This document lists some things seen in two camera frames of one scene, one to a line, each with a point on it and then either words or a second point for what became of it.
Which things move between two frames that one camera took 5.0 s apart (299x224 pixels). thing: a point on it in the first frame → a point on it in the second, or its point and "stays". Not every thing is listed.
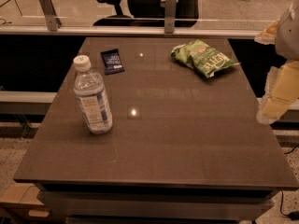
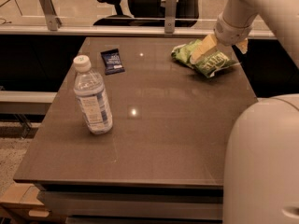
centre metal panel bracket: [170, 3] stays
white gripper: [289, 36] → [230, 32]
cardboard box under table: [19, 203] stays
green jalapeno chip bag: [202, 58] stays
